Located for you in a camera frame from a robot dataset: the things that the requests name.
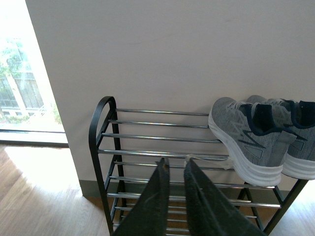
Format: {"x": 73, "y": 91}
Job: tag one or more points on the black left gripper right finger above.
{"x": 209, "y": 211}

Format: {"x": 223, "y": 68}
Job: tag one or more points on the black metal shoe rack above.
{"x": 127, "y": 144}

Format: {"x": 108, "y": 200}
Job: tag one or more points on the dark framed window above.
{"x": 28, "y": 111}

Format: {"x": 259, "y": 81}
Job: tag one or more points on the grey knit sneaker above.
{"x": 299, "y": 161}
{"x": 255, "y": 144}

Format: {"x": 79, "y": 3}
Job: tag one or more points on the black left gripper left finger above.
{"x": 149, "y": 216}

